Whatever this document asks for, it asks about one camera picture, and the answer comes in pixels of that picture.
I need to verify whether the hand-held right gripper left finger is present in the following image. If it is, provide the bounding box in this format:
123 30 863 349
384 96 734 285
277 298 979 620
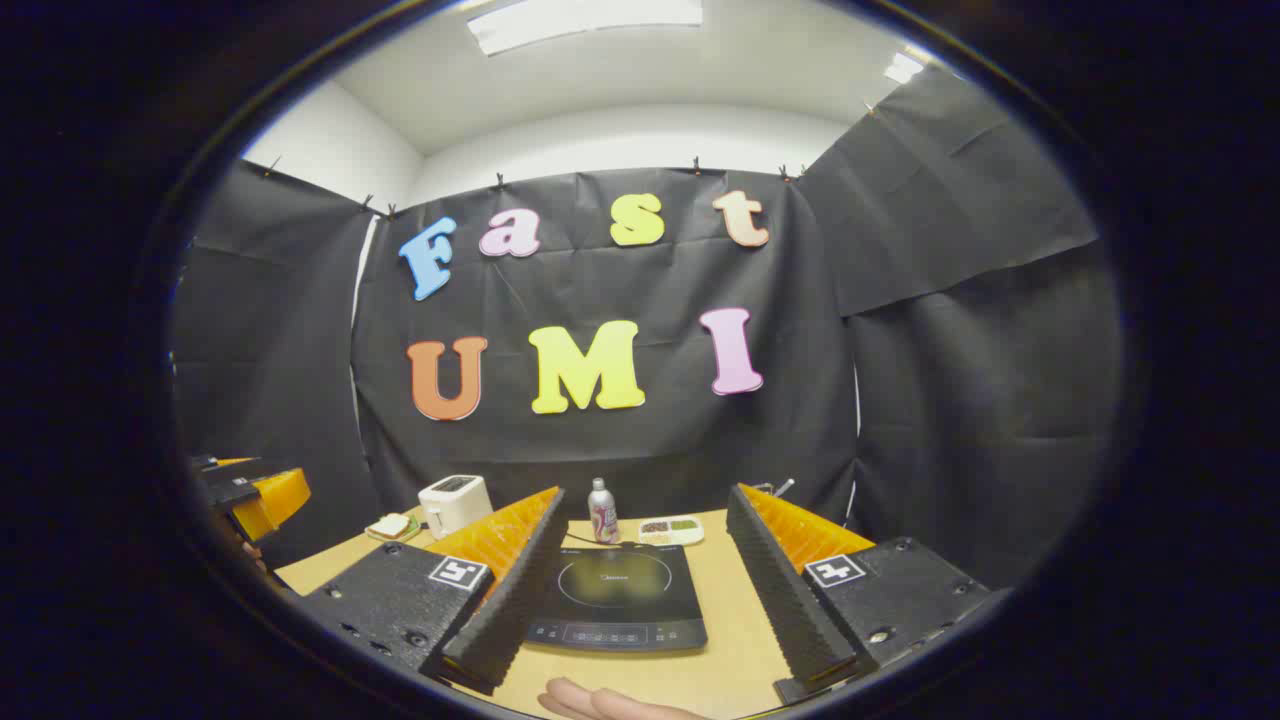
300 486 569 696

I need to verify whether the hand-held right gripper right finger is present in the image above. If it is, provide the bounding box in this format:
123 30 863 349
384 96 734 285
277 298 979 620
726 483 1006 706

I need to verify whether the black induction cooktop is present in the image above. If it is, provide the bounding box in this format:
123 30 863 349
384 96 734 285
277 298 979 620
525 545 709 653

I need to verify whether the white toaster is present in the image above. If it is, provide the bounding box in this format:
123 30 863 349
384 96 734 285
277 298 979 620
418 474 494 541

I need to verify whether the pale green plate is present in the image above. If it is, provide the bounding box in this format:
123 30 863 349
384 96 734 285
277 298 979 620
365 512 423 544

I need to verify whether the white divided bean tray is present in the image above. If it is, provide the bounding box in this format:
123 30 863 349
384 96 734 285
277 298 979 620
637 515 705 547

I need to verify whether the silver bottle with pink label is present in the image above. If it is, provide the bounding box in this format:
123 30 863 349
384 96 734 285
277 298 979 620
587 478 621 545

